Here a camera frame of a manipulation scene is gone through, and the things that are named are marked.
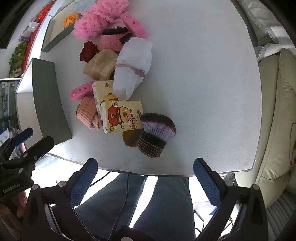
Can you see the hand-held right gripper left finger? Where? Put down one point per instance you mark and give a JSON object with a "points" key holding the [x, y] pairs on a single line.
{"points": [[84, 183]]}

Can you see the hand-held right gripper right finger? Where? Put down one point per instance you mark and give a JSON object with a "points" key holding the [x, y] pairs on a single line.
{"points": [[207, 183]]}

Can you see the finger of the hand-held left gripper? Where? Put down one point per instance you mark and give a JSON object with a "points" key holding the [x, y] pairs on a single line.
{"points": [[23, 135], [39, 148]]}

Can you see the deep grey-green storage box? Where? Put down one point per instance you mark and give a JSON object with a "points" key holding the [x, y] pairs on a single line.
{"points": [[49, 99]]}

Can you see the salmon knitted roll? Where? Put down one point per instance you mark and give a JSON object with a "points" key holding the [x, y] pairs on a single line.
{"points": [[89, 114]]}

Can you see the pink sponge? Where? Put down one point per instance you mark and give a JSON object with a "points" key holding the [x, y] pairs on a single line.
{"points": [[81, 91], [134, 25]]}

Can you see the brown purple crocheted mushroom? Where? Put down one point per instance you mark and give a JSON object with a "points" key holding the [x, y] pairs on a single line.
{"points": [[155, 132]]}

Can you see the yellow cartoon tissue pack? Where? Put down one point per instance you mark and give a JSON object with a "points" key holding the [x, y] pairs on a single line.
{"points": [[122, 117], [101, 89]]}

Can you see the beige knitted hat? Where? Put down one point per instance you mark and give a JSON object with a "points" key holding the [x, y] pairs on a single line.
{"points": [[101, 64]]}

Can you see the dark red fabric rose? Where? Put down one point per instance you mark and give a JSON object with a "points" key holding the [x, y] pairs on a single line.
{"points": [[87, 51]]}

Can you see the white cloth bundle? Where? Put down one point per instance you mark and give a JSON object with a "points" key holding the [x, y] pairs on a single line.
{"points": [[131, 67]]}

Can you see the person's left forearm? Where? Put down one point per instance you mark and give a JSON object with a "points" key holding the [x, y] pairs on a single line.
{"points": [[8, 222]]}

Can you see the person's left hand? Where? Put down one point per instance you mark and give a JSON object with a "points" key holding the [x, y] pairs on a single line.
{"points": [[20, 202]]}

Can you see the black framed glass cabinet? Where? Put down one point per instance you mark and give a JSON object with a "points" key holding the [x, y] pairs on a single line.
{"points": [[7, 99]]}

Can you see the potted green plant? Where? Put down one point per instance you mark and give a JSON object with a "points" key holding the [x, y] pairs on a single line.
{"points": [[17, 55]]}

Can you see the grey striped cushion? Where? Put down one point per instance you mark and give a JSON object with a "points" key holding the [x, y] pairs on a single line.
{"points": [[282, 213]]}

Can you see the cream leather sofa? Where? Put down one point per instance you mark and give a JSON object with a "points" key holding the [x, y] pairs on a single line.
{"points": [[277, 120]]}

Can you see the shallow grey-green box lid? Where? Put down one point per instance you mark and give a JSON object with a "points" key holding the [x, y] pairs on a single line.
{"points": [[59, 30]]}

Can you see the red topped low counter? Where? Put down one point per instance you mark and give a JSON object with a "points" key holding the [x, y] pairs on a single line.
{"points": [[42, 14]]}

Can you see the orange fabric rose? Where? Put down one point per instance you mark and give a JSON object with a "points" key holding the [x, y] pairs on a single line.
{"points": [[70, 19]]}

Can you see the pink knitted roll black band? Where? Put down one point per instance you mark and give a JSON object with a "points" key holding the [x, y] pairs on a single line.
{"points": [[111, 41]]}

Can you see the light pink fluffy mesh ball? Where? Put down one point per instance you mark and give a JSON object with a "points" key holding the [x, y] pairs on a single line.
{"points": [[90, 25]]}

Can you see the light blue silicone mat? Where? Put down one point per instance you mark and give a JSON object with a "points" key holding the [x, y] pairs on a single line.
{"points": [[79, 6]]}

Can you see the magenta fluffy mesh ball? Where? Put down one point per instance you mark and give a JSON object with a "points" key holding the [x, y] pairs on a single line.
{"points": [[113, 9]]}

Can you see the white lace sofa cover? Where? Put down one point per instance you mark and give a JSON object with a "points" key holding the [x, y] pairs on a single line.
{"points": [[266, 25]]}

